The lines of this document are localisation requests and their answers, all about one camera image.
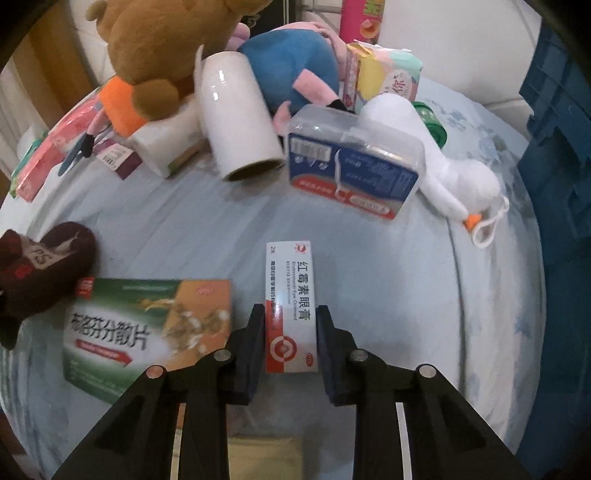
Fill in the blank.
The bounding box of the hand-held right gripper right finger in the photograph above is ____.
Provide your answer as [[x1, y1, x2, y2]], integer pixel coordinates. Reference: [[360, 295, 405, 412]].
[[316, 305, 532, 480]]

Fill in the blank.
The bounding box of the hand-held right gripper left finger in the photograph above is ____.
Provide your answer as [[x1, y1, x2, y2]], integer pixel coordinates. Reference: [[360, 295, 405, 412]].
[[51, 303, 267, 480]]

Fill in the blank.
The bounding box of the red white ointment box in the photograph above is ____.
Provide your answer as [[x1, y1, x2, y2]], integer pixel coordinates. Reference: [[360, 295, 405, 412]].
[[265, 240, 319, 374]]

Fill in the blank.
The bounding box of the blue plastic crate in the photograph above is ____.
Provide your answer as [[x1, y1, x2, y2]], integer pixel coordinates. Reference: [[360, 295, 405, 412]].
[[516, 22, 591, 462]]

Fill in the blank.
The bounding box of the yellow paper packet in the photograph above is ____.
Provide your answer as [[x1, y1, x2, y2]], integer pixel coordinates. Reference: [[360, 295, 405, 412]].
[[228, 438, 304, 480]]

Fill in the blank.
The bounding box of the green orange medicine box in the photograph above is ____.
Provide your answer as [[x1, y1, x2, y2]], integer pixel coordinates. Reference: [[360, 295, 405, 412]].
[[62, 277, 234, 405]]

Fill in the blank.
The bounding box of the clear floss pick box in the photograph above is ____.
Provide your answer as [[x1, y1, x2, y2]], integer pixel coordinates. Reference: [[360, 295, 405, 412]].
[[286, 103, 426, 223]]

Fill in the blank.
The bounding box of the maroon knit hat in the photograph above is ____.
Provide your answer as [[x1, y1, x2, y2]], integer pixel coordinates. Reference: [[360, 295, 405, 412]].
[[0, 221, 98, 350]]

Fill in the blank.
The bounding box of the white goose plush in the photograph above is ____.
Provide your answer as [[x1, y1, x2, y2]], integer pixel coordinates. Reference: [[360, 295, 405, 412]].
[[359, 94, 509, 250]]

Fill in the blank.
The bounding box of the white carton box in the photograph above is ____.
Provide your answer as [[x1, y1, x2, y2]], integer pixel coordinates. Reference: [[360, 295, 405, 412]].
[[129, 103, 209, 179]]

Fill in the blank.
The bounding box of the white cardboard roll tube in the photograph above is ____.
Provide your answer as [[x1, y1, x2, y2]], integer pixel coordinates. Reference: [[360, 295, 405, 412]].
[[198, 50, 285, 182]]

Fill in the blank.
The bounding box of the green small bottle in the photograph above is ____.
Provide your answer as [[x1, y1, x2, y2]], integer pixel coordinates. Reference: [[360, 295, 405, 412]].
[[413, 102, 448, 147]]

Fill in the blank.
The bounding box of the green wet wipes pack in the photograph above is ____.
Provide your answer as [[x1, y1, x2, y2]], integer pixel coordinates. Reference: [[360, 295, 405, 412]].
[[10, 131, 49, 188]]

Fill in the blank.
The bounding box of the blue pink pig plush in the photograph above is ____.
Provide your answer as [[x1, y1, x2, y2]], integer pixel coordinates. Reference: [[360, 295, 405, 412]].
[[226, 20, 352, 135]]

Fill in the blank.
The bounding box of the brown teddy bear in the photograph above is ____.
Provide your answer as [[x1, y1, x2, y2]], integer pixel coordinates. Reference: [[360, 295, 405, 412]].
[[85, 0, 274, 137]]

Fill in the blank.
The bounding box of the pink yellow chips can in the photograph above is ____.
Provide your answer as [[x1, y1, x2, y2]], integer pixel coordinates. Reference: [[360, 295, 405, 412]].
[[339, 0, 387, 47]]

